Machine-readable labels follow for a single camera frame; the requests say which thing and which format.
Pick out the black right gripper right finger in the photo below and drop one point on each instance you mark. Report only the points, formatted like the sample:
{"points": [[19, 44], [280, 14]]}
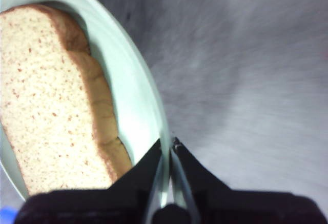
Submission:
{"points": [[243, 208]]}

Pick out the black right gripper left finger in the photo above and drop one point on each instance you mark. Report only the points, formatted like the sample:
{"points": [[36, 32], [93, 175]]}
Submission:
{"points": [[102, 206]]}

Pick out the brown bread slice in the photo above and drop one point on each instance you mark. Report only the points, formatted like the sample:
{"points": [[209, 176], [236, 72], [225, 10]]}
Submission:
{"points": [[46, 106]]}

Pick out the pale green plate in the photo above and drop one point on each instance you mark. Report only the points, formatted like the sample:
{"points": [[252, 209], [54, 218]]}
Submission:
{"points": [[133, 80]]}

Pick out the blue object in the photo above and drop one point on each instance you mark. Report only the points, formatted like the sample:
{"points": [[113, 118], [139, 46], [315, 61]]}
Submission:
{"points": [[6, 215]]}

